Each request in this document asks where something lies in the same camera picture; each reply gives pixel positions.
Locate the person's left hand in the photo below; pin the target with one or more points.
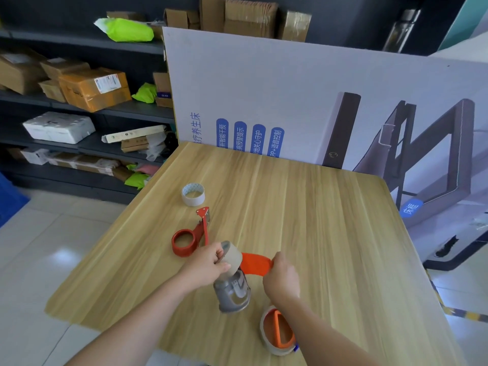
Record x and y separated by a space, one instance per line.
200 268

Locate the person's right hand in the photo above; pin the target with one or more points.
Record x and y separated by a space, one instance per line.
281 280

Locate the person's right fingers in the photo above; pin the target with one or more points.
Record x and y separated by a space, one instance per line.
276 261

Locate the person's left thumb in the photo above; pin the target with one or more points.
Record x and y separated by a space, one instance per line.
223 268

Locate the beige tape roll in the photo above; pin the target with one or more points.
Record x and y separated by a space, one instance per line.
231 256

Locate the orange and grey tape dispenser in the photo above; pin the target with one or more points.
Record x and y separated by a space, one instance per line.
233 291

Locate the person's right forearm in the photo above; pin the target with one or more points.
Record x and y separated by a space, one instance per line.
324 335

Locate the person's left forearm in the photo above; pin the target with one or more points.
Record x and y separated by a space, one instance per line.
129 327

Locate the red tape dispenser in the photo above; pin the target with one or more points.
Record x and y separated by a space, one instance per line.
188 240

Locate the tape roll with orange core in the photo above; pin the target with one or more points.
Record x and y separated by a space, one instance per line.
277 331

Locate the white tape roll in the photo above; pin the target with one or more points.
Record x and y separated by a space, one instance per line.
193 194

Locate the green parcel with pink parcel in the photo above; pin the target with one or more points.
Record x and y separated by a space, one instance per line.
139 178

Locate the white plastic bag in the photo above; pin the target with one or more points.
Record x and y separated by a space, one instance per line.
156 146

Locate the large white printed board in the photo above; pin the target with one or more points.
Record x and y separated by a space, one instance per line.
289 106

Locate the long cream flat box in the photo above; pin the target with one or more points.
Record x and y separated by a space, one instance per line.
133 134

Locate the long wrapped brown parcel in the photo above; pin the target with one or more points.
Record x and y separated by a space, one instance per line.
84 163

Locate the brown box with blue label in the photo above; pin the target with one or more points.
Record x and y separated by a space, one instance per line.
163 89

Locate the small green plastic parcel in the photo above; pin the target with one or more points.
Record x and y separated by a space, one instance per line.
145 93

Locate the black shelf unit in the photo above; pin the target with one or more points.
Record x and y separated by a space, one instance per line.
76 118

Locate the white wrapped package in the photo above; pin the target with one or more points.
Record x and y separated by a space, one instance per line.
59 127

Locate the small white box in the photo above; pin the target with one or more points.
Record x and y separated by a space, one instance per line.
35 156

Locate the orange-brown taped cardboard box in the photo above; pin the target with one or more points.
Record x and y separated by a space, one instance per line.
95 89

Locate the blue plastic bin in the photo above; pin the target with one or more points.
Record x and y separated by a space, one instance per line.
9 200

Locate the taped brown carton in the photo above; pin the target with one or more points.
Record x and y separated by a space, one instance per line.
294 26

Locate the stack of flattened cartons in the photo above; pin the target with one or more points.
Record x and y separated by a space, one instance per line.
249 18

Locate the small brown cardboard box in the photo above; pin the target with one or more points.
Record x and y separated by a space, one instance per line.
53 90

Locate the open brown carton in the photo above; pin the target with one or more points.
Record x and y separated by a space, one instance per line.
182 18

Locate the flat brown cardboard box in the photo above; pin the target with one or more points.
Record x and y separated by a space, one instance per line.
64 67

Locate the large green plastic parcel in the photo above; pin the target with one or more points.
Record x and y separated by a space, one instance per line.
124 30

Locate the large brown cardboard box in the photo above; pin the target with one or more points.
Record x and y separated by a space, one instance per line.
19 72

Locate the teal board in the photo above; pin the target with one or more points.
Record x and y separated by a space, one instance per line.
465 22

